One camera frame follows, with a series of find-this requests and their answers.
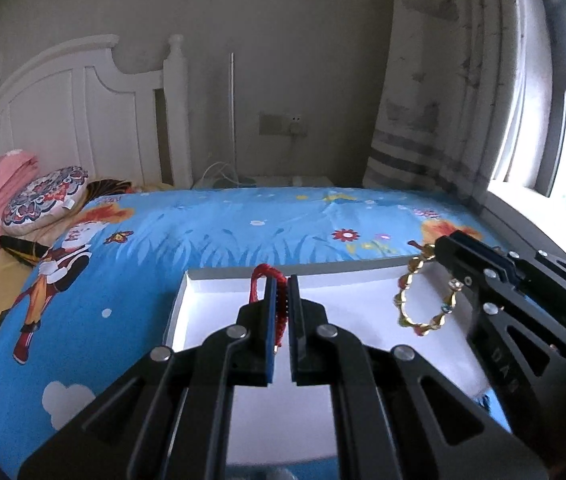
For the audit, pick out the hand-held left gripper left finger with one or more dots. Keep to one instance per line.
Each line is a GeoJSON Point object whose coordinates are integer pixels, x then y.
{"type": "Point", "coordinates": [269, 332]}

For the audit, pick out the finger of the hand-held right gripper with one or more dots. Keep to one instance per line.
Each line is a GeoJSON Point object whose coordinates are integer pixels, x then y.
{"type": "Point", "coordinates": [468, 255]}
{"type": "Point", "coordinates": [558, 272]}

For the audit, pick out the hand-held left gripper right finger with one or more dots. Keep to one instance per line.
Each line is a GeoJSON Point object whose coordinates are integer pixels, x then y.
{"type": "Point", "coordinates": [295, 332]}

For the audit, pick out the white jewelry tray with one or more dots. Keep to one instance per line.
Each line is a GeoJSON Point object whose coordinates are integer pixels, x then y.
{"type": "Point", "coordinates": [353, 300]}

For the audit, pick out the white window sill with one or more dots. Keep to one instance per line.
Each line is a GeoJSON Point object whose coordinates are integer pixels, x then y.
{"type": "Point", "coordinates": [523, 210]}

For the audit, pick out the blue cartoon printed bedsheet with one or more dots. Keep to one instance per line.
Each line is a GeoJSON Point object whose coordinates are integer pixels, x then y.
{"type": "Point", "coordinates": [163, 240]}

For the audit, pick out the white nightstand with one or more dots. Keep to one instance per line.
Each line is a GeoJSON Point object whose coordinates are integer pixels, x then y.
{"type": "Point", "coordinates": [283, 180]}

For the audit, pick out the pale striped curtain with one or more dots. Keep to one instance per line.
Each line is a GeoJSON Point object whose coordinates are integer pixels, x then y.
{"type": "Point", "coordinates": [438, 85]}

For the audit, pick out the thin white pole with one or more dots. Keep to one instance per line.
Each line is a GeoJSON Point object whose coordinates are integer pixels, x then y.
{"type": "Point", "coordinates": [233, 110]}

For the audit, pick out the dark folded fan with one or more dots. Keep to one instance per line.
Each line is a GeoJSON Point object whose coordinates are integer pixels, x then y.
{"type": "Point", "coordinates": [23, 249]}

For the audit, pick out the round patterned cushion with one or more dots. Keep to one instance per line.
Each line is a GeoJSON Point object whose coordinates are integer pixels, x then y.
{"type": "Point", "coordinates": [43, 197]}

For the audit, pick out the white bed headboard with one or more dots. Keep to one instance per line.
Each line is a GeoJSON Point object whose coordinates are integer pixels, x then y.
{"type": "Point", "coordinates": [63, 110]}

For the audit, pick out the wall socket plate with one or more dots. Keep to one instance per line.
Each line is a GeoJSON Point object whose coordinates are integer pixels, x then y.
{"type": "Point", "coordinates": [283, 124]}

